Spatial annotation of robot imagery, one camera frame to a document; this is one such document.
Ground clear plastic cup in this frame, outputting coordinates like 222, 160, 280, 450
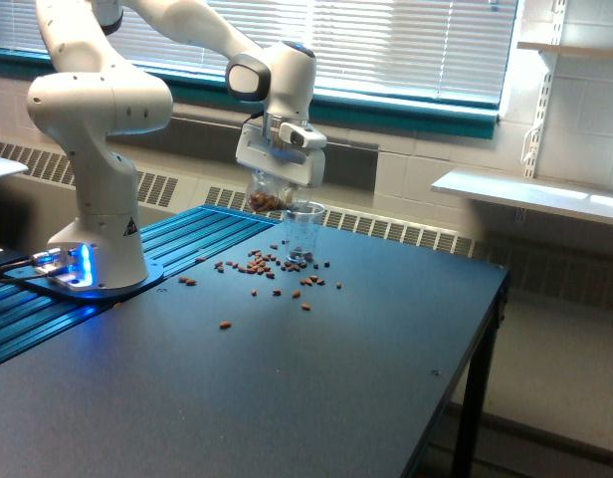
246, 169, 312, 210
282, 201, 325, 265

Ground clear plastic cup on table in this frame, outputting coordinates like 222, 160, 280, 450
282, 201, 325, 265

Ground black table leg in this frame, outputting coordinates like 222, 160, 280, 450
451, 285, 508, 477

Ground white wall shelf upper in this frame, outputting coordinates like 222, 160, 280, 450
516, 41, 613, 60

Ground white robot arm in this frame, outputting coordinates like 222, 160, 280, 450
27, 1, 326, 292

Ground white object left edge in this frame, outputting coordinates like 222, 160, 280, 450
0, 157, 29, 178

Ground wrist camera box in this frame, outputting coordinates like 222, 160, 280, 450
279, 122, 327, 149

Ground white window blinds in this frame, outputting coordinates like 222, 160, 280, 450
0, 1, 518, 104

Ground black cables at base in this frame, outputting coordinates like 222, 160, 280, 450
0, 252, 54, 285

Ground spilled almonds on table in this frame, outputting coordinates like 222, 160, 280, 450
168, 241, 346, 327

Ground baseboard radiator heater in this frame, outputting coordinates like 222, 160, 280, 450
0, 142, 613, 312

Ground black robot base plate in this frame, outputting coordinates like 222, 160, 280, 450
5, 262, 164, 302

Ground brown almonds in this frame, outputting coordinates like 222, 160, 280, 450
248, 190, 288, 212

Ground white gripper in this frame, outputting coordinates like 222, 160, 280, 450
236, 123, 325, 205

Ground white wall shelf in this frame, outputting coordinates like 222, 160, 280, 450
516, 41, 613, 60
431, 168, 613, 225

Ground white wall shelf lower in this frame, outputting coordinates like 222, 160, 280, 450
431, 168, 613, 225

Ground blue aluminium rail plate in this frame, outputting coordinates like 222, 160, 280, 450
0, 210, 276, 363

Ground white shelf rail bracket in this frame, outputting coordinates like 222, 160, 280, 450
516, 0, 567, 179

